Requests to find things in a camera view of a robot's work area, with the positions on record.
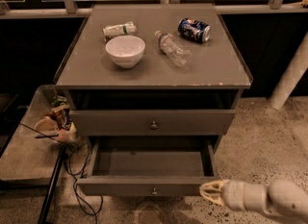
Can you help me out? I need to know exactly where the clear plastic water bottle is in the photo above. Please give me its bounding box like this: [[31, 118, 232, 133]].
[[155, 31, 192, 67]]

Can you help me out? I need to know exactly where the white diagonal post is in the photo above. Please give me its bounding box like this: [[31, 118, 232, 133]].
[[269, 33, 308, 110]]

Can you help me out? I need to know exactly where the grey drawer cabinet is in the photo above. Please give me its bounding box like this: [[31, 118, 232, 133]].
[[53, 3, 254, 159]]

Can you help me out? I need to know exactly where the black cable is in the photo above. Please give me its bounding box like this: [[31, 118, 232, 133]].
[[64, 140, 107, 224]]

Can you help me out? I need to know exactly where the white bowl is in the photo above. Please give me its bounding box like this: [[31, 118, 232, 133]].
[[105, 36, 145, 68]]

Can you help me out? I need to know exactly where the grey drawer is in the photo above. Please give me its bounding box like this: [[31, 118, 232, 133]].
[[70, 110, 235, 136], [77, 137, 217, 197]]

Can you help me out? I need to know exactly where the pile of small objects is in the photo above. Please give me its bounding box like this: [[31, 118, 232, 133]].
[[34, 95, 79, 143]]

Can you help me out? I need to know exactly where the white green crushed can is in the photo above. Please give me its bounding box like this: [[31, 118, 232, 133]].
[[102, 21, 137, 40]]

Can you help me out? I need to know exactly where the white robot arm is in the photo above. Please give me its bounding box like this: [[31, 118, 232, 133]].
[[199, 180, 308, 224]]

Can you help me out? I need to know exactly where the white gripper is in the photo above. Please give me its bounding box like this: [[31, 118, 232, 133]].
[[199, 180, 252, 212]]

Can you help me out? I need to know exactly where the blue soda can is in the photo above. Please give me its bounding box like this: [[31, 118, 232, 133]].
[[178, 18, 211, 43]]

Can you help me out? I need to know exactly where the grey side tray table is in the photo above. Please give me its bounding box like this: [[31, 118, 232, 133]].
[[0, 85, 61, 186]]

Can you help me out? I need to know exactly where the grey top drawer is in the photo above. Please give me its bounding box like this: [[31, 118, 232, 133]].
[[70, 110, 235, 136]]

